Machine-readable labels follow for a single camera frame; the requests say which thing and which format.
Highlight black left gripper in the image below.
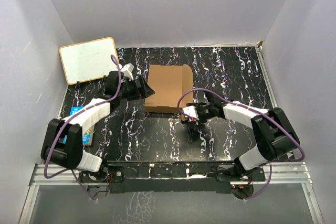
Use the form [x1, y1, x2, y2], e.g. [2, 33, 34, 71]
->
[118, 76, 154, 101]

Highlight brown cardboard box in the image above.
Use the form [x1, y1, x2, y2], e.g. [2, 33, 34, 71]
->
[144, 64, 193, 113]

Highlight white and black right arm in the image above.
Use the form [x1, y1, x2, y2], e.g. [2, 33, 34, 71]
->
[182, 95, 300, 180]

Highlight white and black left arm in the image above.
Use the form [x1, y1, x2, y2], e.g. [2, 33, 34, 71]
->
[41, 71, 155, 182]

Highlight small orange-framed whiteboard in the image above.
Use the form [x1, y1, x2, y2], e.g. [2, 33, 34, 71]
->
[59, 37, 118, 85]

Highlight blue treehouse book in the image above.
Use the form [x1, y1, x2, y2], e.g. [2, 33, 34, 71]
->
[68, 106, 95, 147]

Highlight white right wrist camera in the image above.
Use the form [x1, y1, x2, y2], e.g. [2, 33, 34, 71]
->
[182, 105, 199, 122]

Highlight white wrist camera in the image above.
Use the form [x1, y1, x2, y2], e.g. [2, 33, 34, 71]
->
[182, 105, 199, 122]
[121, 63, 134, 81]

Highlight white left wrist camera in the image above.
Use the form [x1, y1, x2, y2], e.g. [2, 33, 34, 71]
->
[121, 63, 134, 81]

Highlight black mounting base bracket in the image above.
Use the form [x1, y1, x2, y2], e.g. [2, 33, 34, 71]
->
[79, 161, 266, 194]

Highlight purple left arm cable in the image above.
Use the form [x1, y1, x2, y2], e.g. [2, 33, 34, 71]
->
[44, 55, 123, 204]

